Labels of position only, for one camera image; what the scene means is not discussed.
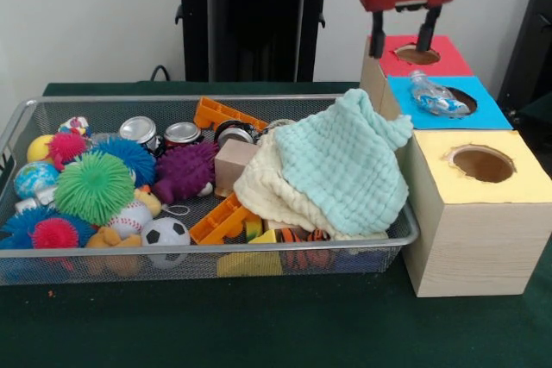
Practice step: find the purple spiky ball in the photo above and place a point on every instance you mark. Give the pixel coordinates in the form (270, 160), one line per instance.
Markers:
(185, 170)

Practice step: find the wooden box with three holes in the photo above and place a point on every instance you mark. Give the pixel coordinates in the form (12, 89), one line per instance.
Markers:
(474, 247)

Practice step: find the crushed clear plastic bottle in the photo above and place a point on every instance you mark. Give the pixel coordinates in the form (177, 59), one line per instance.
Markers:
(435, 98)

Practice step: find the dark green table cloth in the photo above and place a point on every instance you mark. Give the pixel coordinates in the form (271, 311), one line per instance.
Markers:
(259, 325)

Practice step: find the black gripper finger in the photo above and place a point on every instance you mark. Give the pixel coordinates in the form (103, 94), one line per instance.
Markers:
(428, 32)
(378, 36)

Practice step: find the silver drink can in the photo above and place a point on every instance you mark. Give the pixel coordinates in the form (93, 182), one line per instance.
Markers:
(183, 133)
(138, 129)

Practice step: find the blue spiky toy with eyes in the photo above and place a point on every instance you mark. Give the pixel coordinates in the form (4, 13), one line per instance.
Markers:
(129, 157)

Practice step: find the orange flat toy plate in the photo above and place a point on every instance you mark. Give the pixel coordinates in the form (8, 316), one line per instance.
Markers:
(220, 111)

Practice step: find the cream waffle cloth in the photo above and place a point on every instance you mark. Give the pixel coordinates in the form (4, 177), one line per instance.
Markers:
(267, 191)

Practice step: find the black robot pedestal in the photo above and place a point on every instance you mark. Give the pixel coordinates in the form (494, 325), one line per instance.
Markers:
(259, 19)

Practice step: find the green spiky ball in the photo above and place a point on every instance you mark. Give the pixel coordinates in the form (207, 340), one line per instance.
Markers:
(95, 189)

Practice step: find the mint waffle cloth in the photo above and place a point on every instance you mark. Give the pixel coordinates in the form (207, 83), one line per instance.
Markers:
(345, 170)

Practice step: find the orange toy brick with pegs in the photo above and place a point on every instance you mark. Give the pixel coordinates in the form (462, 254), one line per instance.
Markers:
(220, 221)

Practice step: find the black chair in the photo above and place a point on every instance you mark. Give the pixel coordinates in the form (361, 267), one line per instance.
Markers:
(532, 32)

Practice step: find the small soccer ball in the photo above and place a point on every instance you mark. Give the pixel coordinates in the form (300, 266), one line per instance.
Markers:
(166, 234)

